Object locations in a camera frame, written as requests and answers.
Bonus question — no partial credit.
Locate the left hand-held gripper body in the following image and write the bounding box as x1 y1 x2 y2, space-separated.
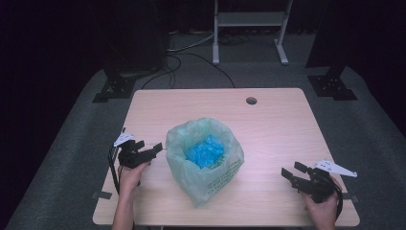
113 127 158 171

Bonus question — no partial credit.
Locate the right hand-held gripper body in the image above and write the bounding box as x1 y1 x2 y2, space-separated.
291 159 358 204

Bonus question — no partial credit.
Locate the green plastic bag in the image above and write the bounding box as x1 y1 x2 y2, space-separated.
165 117 245 209

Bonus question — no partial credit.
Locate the person's left hand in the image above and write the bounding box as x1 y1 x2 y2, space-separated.
117 160 152 201

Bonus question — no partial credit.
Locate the person's right hand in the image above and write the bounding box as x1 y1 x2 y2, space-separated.
302 176 342 230

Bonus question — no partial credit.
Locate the crumpled blue plastic wrapper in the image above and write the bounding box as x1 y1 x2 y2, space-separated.
184 134 226 170

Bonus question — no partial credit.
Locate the black stand base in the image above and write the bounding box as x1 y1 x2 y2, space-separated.
306 62 359 102
92 59 137 104

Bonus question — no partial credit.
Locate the white metal stand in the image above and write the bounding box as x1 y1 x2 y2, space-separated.
212 0 294 66

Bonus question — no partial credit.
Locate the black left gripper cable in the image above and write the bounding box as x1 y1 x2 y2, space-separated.
107 144 123 195

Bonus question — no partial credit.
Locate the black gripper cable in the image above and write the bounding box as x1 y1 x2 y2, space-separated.
331 177 345 222
107 144 123 195

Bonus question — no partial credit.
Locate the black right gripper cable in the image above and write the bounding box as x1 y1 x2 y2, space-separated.
331 177 345 222

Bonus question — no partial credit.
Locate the black table edge strap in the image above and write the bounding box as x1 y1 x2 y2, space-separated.
342 192 360 204
91 191 114 201

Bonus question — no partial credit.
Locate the black floor cable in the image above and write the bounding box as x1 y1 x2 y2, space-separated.
140 52 237 91

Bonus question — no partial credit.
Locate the grey floor cable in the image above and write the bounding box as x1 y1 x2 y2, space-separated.
166 31 216 54

